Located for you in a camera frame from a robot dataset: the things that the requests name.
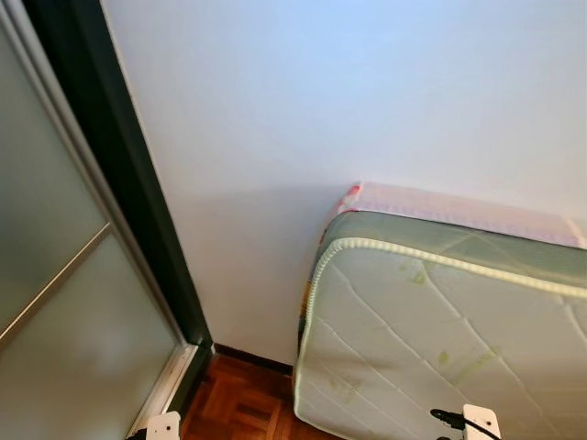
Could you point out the pink mattress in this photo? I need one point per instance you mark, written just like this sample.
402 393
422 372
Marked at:
440 209

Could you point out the green quilted mattress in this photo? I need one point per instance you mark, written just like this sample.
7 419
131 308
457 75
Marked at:
413 348

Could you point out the dark wooden baseboard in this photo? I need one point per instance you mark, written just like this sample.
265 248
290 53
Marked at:
252 357

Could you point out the frosted glass sliding door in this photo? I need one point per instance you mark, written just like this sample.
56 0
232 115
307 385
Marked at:
55 321

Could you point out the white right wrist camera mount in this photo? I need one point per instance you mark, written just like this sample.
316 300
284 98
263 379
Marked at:
480 423

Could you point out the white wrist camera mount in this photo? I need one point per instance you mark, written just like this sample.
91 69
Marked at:
480 423
163 427

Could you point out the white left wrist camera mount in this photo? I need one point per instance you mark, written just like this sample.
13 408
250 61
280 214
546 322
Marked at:
163 427

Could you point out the black door frame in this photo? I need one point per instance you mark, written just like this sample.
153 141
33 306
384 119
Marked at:
110 137

